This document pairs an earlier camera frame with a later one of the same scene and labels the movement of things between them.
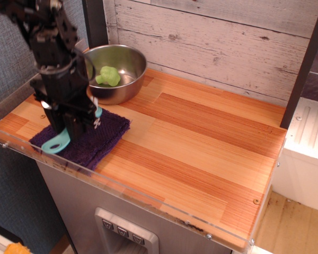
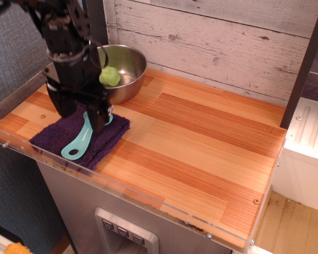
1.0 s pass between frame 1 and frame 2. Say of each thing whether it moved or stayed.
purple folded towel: stayed
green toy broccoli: stayed
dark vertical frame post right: stayed
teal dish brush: moved
